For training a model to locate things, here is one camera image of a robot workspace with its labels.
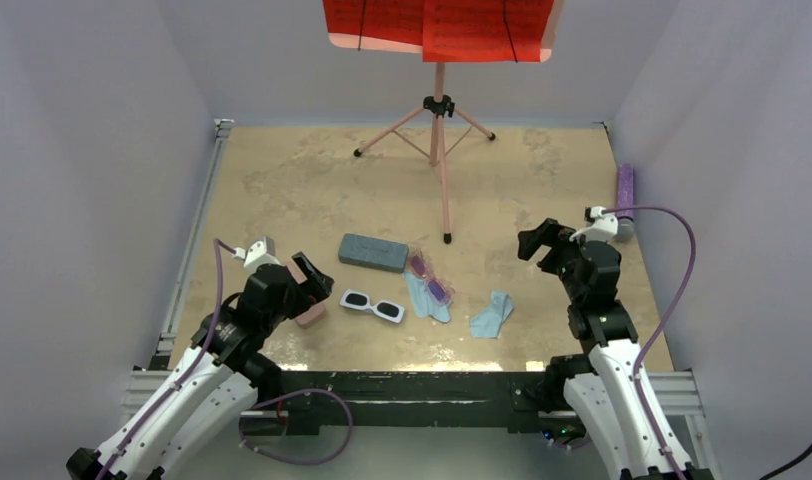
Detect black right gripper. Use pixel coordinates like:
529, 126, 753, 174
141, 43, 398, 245
516, 218, 585, 303

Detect grey glasses case green lining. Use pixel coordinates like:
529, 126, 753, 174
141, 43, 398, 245
338, 233, 409, 273

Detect blue cloth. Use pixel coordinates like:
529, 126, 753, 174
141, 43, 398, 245
469, 291, 514, 339
403, 272, 452, 324

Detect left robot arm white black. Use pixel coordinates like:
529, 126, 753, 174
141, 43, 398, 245
66, 252, 334, 479

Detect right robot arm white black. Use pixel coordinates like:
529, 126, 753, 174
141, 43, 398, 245
518, 218, 714, 479

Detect pink purple sunglasses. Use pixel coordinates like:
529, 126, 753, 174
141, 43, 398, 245
406, 249, 454, 305

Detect pink glasses case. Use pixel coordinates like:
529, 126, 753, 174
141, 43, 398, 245
293, 303, 327, 329

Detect purple microphone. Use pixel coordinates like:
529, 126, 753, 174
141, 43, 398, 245
615, 164, 635, 243

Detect pink music stand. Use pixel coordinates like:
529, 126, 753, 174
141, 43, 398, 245
353, 62, 497, 245

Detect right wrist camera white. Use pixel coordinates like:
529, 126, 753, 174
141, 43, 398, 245
570, 206, 619, 244

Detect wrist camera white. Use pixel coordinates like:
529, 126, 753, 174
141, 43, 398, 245
233, 236, 281, 274
570, 206, 619, 244

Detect white frame sunglasses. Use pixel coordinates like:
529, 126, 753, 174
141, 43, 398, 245
339, 289, 405, 324

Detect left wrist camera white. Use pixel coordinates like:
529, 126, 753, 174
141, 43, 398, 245
233, 236, 281, 274

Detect purple cable loop bottom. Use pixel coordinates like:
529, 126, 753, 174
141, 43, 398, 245
238, 388, 354, 466

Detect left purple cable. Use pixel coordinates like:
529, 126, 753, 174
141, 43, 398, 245
91, 238, 248, 480

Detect black base frame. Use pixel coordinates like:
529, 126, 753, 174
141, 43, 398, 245
240, 371, 586, 443

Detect aluminium rail left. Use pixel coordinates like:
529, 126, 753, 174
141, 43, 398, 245
147, 118, 236, 370

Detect black cable bottom right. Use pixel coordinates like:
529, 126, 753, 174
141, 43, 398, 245
757, 423, 812, 480

